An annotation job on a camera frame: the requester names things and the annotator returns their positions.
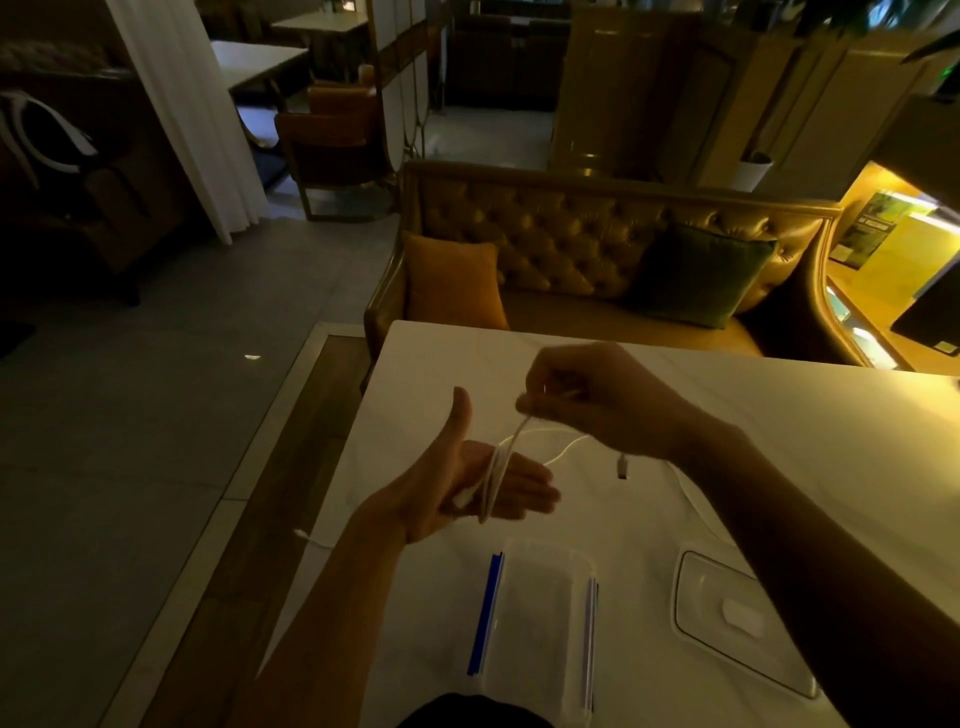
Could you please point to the person's right hand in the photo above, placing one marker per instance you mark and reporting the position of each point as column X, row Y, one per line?
column 622, row 405

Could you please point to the person's left hand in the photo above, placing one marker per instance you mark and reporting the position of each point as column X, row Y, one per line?
column 431, row 495

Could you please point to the person's right fingers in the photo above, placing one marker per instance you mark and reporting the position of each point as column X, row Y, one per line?
column 547, row 390

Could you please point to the person's left thumb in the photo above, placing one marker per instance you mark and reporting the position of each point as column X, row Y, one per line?
column 457, row 427

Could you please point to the person's right forearm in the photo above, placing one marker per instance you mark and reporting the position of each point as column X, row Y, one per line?
column 825, row 570

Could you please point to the person's left forearm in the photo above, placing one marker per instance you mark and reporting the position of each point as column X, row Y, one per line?
column 330, row 622

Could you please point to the orange cushion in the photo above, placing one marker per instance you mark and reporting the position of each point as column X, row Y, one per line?
column 454, row 281

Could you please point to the tufted brown leather sofa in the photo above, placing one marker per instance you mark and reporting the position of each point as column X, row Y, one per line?
column 570, row 240

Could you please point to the green cushion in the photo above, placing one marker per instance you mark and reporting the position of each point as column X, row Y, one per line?
column 697, row 274

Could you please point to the clear container with blue clips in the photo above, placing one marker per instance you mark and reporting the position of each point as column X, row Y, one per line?
column 536, row 630

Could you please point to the person's dark clothing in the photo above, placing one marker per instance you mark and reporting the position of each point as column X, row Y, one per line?
column 472, row 712

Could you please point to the clear plastic container lid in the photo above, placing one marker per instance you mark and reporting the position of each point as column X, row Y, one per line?
column 727, row 622

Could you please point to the white plant pot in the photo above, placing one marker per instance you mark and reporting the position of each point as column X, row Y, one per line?
column 750, row 172

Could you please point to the brown leather armchair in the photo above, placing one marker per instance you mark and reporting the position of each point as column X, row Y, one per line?
column 330, row 142

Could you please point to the wooden panelled cabinet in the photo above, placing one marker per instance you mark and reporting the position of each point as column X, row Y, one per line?
column 652, row 90

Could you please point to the dark background sofa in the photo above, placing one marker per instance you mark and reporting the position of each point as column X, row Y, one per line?
column 506, row 64

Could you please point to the white panel room divider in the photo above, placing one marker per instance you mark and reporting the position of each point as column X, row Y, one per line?
column 401, row 82

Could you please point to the green printed brochure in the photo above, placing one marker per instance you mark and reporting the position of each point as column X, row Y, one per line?
column 870, row 229

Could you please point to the white curtain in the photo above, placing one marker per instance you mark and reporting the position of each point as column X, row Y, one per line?
column 195, row 112

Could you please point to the white square table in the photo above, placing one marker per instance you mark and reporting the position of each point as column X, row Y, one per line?
column 319, row 20
column 251, row 61

